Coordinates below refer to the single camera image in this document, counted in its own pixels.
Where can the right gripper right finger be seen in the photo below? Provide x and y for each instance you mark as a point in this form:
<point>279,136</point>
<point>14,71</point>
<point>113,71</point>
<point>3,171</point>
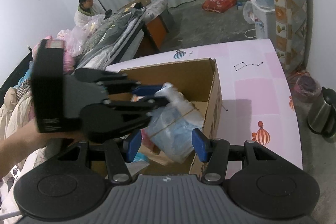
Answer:
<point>214,154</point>

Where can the grey bedding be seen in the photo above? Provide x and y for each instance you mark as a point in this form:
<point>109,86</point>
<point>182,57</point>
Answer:
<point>122,37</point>

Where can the white water dispenser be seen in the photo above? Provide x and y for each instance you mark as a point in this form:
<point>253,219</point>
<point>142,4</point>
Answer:
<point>265,22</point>

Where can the steel kettle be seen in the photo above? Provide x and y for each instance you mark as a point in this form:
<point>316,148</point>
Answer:
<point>321,116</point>

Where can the pink quilt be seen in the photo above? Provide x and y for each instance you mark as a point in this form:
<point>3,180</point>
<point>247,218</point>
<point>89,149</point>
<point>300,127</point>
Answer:
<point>50,55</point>

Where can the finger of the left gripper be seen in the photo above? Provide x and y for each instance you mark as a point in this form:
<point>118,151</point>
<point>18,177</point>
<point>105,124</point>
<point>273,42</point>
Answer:
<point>157,102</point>
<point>146,90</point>

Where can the brown cardboard box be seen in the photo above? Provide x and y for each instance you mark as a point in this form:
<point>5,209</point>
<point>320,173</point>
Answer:
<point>198,80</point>

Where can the patterned folded mattress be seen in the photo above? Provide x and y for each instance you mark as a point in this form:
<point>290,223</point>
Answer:
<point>291,31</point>

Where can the seated person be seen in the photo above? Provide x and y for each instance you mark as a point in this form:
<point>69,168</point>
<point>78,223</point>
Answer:
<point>85,11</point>

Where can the plastic blue cloth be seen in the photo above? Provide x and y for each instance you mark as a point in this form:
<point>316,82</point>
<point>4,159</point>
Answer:
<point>171,126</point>

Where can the red plastic bag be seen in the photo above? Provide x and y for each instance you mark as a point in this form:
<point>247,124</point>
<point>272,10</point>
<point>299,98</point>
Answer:
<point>219,6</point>

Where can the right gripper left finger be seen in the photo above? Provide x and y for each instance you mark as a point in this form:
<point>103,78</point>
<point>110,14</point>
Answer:
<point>118,153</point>

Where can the person's left hand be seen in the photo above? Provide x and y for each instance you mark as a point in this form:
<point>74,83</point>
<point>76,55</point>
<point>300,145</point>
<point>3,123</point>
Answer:
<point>37,139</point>

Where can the clear plastic bag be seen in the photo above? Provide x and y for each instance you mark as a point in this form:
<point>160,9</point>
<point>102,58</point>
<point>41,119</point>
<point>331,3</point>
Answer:
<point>76,38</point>

